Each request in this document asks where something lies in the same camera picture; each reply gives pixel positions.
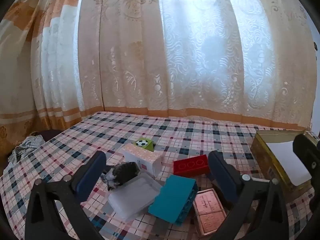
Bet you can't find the cream lace curtain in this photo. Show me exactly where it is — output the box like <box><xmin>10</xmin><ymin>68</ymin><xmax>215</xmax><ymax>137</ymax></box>
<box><xmin>75</xmin><ymin>0</ymin><xmax>320</xmax><ymax>132</ymax></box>

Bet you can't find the orange patterned carton box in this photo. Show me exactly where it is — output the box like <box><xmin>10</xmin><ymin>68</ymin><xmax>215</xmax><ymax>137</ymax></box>
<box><xmin>122</xmin><ymin>143</ymin><xmax>163</xmax><ymax>179</ymax></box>

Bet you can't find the pile of patterned clothes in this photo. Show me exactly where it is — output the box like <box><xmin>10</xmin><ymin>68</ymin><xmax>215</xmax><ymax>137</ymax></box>
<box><xmin>7</xmin><ymin>135</ymin><xmax>45</xmax><ymax>163</ymax></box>

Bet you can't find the teal building block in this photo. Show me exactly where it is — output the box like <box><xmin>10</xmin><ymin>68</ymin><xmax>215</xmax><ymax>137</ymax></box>
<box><xmin>148</xmin><ymin>174</ymin><xmax>198</xmax><ymax>227</ymax></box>

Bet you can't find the orange and white curtain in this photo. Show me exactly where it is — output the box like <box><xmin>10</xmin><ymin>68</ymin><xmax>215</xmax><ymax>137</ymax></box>
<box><xmin>0</xmin><ymin>0</ymin><xmax>85</xmax><ymax>155</ymax></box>

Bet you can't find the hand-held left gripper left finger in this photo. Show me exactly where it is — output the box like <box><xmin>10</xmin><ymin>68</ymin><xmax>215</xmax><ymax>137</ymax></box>
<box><xmin>25</xmin><ymin>151</ymin><xmax>108</xmax><ymax>240</ymax></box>

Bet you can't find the white paper sheet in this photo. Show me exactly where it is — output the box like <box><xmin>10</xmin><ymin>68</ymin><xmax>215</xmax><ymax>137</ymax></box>
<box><xmin>265</xmin><ymin>140</ymin><xmax>313</xmax><ymax>187</ymax></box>

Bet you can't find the pink embossed box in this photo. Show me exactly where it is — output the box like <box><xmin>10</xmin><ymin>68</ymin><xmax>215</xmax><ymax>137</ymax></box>
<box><xmin>192</xmin><ymin>187</ymin><xmax>228</xmax><ymax>238</ymax></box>

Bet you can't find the golden tin box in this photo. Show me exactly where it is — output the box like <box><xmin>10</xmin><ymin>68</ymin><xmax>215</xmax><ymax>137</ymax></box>
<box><xmin>250</xmin><ymin>129</ymin><xmax>320</xmax><ymax>200</ymax></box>

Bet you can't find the green soccer ball block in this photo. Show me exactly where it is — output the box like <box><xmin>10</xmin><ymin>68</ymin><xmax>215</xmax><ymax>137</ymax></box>
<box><xmin>135</xmin><ymin>138</ymin><xmax>155</xmax><ymax>153</ymax></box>

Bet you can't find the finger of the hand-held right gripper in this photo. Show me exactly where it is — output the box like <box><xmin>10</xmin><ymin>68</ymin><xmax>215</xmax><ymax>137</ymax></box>
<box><xmin>293</xmin><ymin>133</ymin><xmax>320</xmax><ymax>180</ymax></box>

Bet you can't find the plaid tablecloth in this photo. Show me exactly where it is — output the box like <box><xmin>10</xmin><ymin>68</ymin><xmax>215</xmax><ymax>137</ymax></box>
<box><xmin>0</xmin><ymin>111</ymin><xmax>320</xmax><ymax>240</ymax></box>

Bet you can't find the dark packet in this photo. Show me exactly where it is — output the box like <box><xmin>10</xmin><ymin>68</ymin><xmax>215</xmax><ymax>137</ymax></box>
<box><xmin>100</xmin><ymin>162</ymin><xmax>140</xmax><ymax>190</ymax></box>

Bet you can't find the clear plastic box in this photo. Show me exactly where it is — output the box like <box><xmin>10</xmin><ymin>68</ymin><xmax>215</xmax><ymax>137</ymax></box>
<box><xmin>108</xmin><ymin>171</ymin><xmax>163</xmax><ymax>222</ymax></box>

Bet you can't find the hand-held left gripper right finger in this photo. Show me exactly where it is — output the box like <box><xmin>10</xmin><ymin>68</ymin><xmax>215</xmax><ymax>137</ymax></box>
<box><xmin>207</xmin><ymin>151</ymin><xmax>290</xmax><ymax>240</ymax></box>

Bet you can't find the red building block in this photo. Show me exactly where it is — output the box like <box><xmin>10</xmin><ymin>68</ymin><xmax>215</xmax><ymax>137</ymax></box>
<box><xmin>173</xmin><ymin>154</ymin><xmax>210</xmax><ymax>178</ymax></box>

